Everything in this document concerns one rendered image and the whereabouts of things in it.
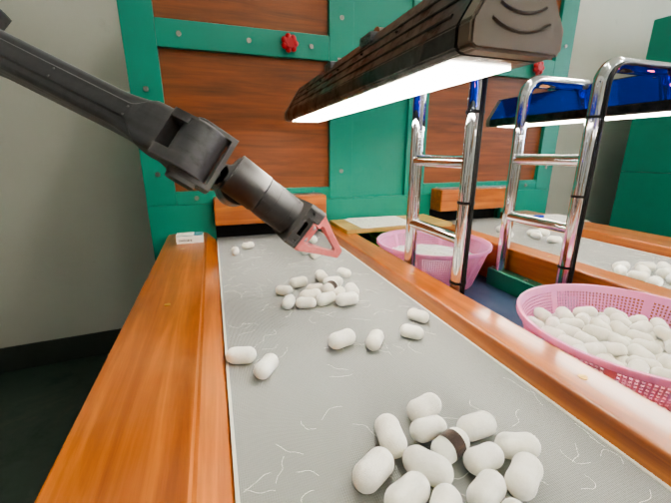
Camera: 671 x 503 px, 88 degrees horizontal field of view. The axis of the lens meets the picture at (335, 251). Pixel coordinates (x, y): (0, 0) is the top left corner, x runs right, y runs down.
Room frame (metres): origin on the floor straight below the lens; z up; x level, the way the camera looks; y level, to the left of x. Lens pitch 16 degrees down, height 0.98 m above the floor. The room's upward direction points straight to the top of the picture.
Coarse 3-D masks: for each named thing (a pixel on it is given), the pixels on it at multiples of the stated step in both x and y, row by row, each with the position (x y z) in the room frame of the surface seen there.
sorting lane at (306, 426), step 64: (256, 256) 0.77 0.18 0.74; (320, 256) 0.77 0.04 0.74; (256, 320) 0.46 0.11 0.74; (320, 320) 0.46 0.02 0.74; (384, 320) 0.46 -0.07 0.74; (256, 384) 0.31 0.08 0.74; (320, 384) 0.31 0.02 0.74; (384, 384) 0.31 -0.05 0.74; (448, 384) 0.31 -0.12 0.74; (512, 384) 0.31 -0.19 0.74; (256, 448) 0.23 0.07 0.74; (320, 448) 0.23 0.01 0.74; (576, 448) 0.23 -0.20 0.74
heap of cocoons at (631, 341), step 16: (544, 320) 0.47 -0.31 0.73; (560, 320) 0.45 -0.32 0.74; (576, 320) 0.45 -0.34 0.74; (592, 320) 0.45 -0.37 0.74; (608, 320) 0.46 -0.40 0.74; (624, 320) 0.45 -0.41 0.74; (640, 320) 0.45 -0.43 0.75; (656, 320) 0.45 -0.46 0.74; (560, 336) 0.41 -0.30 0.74; (576, 336) 0.42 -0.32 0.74; (592, 336) 0.40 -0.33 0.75; (608, 336) 0.41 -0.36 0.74; (624, 336) 0.42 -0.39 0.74; (640, 336) 0.41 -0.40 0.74; (656, 336) 0.43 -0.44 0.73; (592, 352) 0.37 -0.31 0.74; (608, 352) 0.38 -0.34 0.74; (624, 352) 0.38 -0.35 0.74; (640, 352) 0.37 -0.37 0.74; (656, 352) 0.38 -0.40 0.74; (640, 368) 0.33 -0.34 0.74; (656, 368) 0.34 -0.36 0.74
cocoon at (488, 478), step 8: (480, 472) 0.19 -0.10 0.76; (488, 472) 0.19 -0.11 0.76; (496, 472) 0.19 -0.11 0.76; (480, 480) 0.19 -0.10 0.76; (488, 480) 0.19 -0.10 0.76; (496, 480) 0.19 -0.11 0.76; (504, 480) 0.19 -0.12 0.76; (472, 488) 0.18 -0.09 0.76; (480, 488) 0.18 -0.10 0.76; (488, 488) 0.18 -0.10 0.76; (496, 488) 0.18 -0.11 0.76; (504, 488) 0.18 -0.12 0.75; (472, 496) 0.18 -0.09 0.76; (480, 496) 0.18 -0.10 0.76; (488, 496) 0.18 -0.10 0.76; (496, 496) 0.18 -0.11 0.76
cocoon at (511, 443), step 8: (504, 432) 0.23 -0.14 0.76; (512, 432) 0.23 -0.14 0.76; (520, 432) 0.23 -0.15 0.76; (528, 432) 0.23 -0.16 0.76; (496, 440) 0.23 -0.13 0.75; (504, 440) 0.22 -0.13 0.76; (512, 440) 0.22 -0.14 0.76; (520, 440) 0.22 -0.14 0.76; (528, 440) 0.22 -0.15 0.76; (536, 440) 0.22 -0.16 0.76; (504, 448) 0.22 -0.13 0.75; (512, 448) 0.22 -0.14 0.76; (520, 448) 0.22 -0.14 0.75; (528, 448) 0.22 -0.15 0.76; (536, 448) 0.22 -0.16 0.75; (504, 456) 0.22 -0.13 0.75; (512, 456) 0.21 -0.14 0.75; (536, 456) 0.21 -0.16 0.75
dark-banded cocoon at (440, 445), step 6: (462, 432) 0.23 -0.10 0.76; (438, 438) 0.22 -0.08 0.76; (444, 438) 0.22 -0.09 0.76; (468, 438) 0.23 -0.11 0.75; (432, 444) 0.22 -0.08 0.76; (438, 444) 0.22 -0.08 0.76; (444, 444) 0.22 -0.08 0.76; (450, 444) 0.22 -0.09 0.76; (468, 444) 0.22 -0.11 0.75; (432, 450) 0.22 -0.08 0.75; (438, 450) 0.21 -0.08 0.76; (444, 450) 0.21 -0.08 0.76; (450, 450) 0.21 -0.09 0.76; (444, 456) 0.21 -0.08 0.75; (450, 456) 0.21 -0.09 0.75; (456, 456) 0.21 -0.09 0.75; (450, 462) 0.21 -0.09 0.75
